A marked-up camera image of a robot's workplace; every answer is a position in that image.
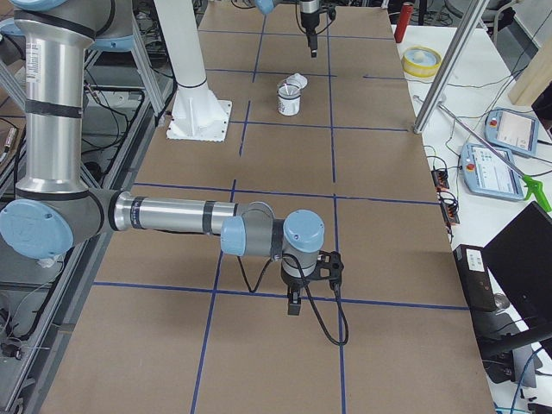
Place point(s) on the white enamel mug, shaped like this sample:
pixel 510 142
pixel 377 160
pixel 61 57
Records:
pixel 289 105

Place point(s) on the black computer box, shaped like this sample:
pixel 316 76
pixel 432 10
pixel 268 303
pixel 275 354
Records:
pixel 474 277

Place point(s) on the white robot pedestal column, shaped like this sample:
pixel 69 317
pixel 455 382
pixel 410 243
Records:
pixel 197 114

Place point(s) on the aluminium frame post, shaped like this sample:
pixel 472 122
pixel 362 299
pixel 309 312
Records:
pixel 460 39

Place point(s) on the red cardboard tube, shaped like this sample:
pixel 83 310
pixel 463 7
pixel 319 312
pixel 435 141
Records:
pixel 403 21

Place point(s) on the far teach pendant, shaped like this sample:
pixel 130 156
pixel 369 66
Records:
pixel 513 130

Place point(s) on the brown paper table cover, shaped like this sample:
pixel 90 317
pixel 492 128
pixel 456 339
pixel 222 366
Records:
pixel 171 325

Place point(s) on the white mug lid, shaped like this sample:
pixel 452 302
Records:
pixel 299 80

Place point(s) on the teach pendant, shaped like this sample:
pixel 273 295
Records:
pixel 513 130
pixel 486 175

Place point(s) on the green handled reacher stick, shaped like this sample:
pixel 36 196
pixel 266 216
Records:
pixel 534 187

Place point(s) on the orange connector block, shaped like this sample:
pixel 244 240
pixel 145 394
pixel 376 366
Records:
pixel 440 178
pixel 450 213

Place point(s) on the clear glass funnel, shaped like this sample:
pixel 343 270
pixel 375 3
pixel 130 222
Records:
pixel 289 89

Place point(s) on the black monitor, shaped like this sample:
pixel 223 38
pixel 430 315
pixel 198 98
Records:
pixel 519 258

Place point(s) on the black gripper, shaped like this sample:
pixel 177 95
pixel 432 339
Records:
pixel 309 21
pixel 292 285

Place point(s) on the yellow tape roll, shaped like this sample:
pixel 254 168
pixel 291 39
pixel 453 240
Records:
pixel 421 62

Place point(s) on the near teach pendant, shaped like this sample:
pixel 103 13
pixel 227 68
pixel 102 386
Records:
pixel 486 175

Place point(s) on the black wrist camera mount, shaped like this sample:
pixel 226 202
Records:
pixel 329 267

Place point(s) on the aluminium frame rail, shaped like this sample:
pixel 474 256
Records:
pixel 42 305

